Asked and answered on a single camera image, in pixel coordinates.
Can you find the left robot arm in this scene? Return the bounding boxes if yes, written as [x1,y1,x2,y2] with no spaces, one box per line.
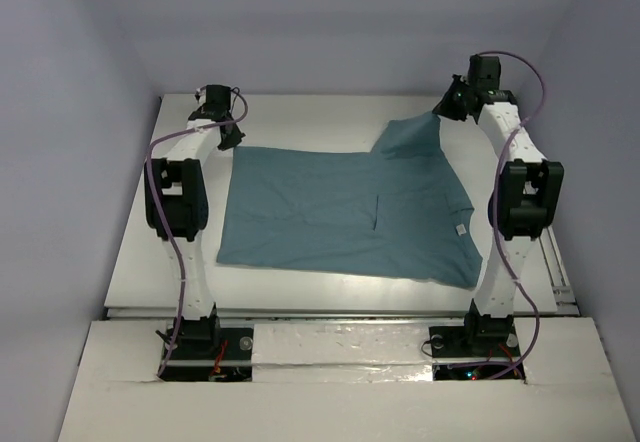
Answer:
[144,85,248,358]

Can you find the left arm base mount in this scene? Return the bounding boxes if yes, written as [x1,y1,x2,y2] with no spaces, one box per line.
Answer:
[158,326,254,382]

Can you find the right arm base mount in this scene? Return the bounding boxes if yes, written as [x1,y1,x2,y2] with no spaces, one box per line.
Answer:
[420,326,521,381]

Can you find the aluminium rail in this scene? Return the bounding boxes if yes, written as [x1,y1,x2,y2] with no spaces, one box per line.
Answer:
[104,304,587,321]
[539,227,582,317]

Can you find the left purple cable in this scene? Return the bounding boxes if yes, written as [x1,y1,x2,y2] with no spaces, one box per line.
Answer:
[147,86,250,378]

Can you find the aluminium front rail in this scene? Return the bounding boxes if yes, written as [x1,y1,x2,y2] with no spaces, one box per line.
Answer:
[104,304,587,321]

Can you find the teal t-shirt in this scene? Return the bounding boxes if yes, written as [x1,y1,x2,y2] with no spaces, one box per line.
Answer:
[217,113,482,289]

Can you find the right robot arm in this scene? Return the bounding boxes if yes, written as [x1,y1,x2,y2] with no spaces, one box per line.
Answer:
[428,51,564,359]

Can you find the white foil-taped centre block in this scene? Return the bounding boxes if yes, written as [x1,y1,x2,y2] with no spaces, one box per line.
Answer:
[251,322,433,384]

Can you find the aluminium right side rail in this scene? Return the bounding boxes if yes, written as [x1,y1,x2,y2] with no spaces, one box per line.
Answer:
[539,227,582,317]

